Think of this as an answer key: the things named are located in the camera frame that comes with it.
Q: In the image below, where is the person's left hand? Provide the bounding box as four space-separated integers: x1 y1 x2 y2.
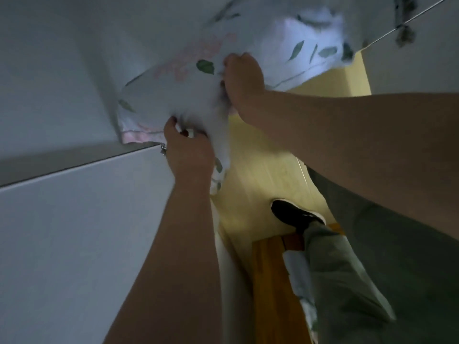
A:
164 116 216 187

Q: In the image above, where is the dark wardrobe door handle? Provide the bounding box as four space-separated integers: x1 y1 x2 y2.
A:
394 0 418 48

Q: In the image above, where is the white leaf-print bed sheet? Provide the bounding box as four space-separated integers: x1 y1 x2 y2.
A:
116 0 356 196

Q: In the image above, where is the grey-green shirt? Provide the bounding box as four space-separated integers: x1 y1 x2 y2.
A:
308 167 459 344

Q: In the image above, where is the black shoe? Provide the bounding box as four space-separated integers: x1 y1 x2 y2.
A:
270 198 326 234

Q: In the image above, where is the person's right forearm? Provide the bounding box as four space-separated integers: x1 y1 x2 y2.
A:
247 90 459 241

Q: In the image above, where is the person's right hand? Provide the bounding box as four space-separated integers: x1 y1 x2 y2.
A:
220 52 266 123

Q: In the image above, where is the person's left forearm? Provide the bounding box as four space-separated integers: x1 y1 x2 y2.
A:
103 181 224 344

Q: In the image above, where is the white wardrobe door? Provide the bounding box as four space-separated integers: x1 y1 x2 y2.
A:
360 0 459 95

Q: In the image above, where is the light grey trouser leg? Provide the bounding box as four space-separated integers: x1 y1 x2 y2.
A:
302 221 397 344

